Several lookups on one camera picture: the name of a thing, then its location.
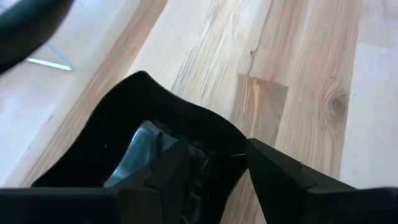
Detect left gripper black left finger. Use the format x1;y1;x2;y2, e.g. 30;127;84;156
0;139;189;224

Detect white wire rack shelf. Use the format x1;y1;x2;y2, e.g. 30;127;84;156
26;42;75;72

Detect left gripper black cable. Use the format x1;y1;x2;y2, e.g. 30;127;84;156
0;0;76;75

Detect black square mini plate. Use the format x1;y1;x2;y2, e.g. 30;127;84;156
30;70;249;224

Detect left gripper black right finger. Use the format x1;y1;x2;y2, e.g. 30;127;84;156
248;139;398;224

